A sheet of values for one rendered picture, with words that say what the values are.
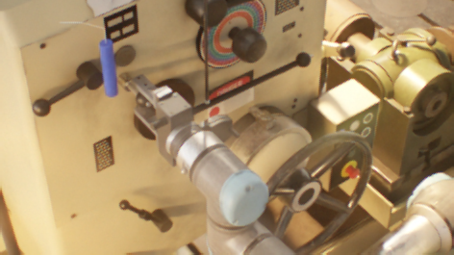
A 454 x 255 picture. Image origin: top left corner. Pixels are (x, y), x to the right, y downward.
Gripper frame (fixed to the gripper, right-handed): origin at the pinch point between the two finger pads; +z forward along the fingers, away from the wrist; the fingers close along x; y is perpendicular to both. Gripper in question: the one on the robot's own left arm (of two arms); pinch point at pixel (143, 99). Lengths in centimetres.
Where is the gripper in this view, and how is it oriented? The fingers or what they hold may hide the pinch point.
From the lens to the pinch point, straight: 174.4
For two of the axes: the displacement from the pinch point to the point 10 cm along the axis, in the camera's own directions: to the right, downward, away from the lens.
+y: -8.0, 4.1, -4.4
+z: -6.0, -5.5, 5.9
